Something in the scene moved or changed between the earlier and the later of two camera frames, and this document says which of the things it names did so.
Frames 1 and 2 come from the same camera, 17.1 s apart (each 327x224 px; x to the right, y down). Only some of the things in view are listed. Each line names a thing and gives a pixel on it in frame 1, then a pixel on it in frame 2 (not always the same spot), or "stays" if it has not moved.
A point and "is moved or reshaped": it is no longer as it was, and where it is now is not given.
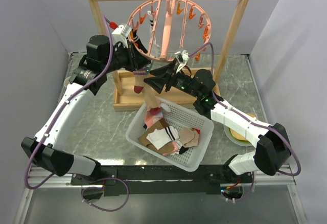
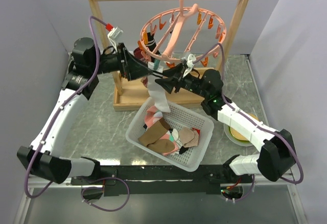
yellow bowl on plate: x=237 y=138 stays
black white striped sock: x=138 y=42 -> x=152 y=44
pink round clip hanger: x=170 y=29 is moved or reshaped
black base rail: x=116 y=180 stays
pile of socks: x=163 y=139 stays
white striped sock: x=158 y=138 -> x=158 y=92
